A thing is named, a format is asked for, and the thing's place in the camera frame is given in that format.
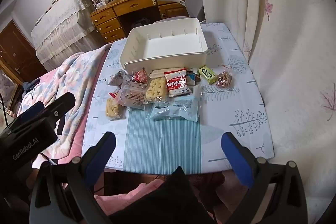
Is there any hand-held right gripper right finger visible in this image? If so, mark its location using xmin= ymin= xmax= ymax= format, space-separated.
xmin=221 ymin=131 xmax=308 ymax=224

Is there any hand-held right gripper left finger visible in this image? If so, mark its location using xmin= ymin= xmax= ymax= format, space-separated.
xmin=29 ymin=131 xmax=116 ymax=224

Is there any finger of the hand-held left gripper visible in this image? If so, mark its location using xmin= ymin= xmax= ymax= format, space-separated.
xmin=43 ymin=92 xmax=76 ymax=123
xmin=17 ymin=101 xmax=45 ymax=120

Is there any puffed corn snack packet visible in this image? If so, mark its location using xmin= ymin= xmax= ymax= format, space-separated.
xmin=145 ymin=77 xmax=168 ymax=102
xmin=105 ymin=93 xmax=126 ymax=121

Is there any grey and white small packet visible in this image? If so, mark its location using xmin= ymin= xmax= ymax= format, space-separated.
xmin=106 ymin=70 xmax=132 ymax=86

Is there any clear packet with white label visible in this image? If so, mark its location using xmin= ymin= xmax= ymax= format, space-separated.
xmin=115 ymin=80 xmax=149 ymax=110

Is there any light blue snack packet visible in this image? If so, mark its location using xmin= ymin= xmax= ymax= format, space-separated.
xmin=146 ymin=85 xmax=202 ymax=122

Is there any red and white cookie packet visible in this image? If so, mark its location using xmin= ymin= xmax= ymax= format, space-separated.
xmin=164 ymin=69 xmax=195 ymax=97

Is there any beige stick packet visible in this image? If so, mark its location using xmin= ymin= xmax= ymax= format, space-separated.
xmin=150 ymin=67 xmax=187 ymax=79

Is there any white plastic storage box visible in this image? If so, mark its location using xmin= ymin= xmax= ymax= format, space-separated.
xmin=119 ymin=17 xmax=208 ymax=74

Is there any pink bed sheet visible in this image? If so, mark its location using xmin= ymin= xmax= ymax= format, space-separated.
xmin=39 ymin=51 xmax=111 ymax=164

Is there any floral blanket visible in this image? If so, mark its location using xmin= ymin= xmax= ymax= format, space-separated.
xmin=20 ymin=44 xmax=111 ymax=135

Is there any leaf printed tablecloth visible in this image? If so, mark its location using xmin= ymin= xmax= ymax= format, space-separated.
xmin=81 ymin=22 xmax=275 ymax=174

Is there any pink cloth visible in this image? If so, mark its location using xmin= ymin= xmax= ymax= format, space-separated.
xmin=94 ymin=179 xmax=164 ymax=216

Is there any brown wooden door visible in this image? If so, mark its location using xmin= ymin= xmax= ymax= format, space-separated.
xmin=0 ymin=20 xmax=48 ymax=114

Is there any white lace cover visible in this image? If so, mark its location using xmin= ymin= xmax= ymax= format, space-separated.
xmin=31 ymin=0 xmax=98 ymax=71

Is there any dark cloth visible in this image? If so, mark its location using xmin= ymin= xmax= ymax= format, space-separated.
xmin=109 ymin=166 xmax=214 ymax=224

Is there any clear packet of nuts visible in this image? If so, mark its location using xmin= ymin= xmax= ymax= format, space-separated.
xmin=216 ymin=65 xmax=234 ymax=88

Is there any small red candy packet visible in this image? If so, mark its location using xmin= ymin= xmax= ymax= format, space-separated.
xmin=135 ymin=69 xmax=149 ymax=83

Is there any yellow green snack packet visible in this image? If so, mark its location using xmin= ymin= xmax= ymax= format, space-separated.
xmin=198 ymin=66 xmax=218 ymax=85

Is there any brown snack packet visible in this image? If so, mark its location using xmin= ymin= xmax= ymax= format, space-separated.
xmin=187 ymin=70 xmax=202 ymax=85

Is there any grey plastic bag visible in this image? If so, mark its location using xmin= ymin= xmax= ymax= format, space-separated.
xmin=134 ymin=18 xmax=150 ymax=29

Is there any wooden desk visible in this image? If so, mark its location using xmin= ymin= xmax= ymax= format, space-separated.
xmin=90 ymin=0 xmax=189 ymax=43

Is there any white floral curtain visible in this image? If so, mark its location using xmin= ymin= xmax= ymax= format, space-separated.
xmin=194 ymin=0 xmax=336 ymax=224

